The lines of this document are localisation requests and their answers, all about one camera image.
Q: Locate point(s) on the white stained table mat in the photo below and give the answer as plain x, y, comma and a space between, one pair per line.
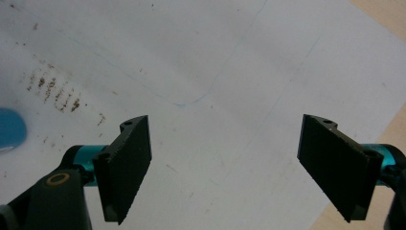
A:
204, 57

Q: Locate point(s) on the blue object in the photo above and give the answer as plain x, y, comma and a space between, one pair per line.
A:
11, 127

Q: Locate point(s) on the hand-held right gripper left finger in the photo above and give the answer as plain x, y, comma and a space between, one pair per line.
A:
123, 169

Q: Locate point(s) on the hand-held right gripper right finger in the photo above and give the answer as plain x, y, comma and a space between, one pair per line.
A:
338, 169

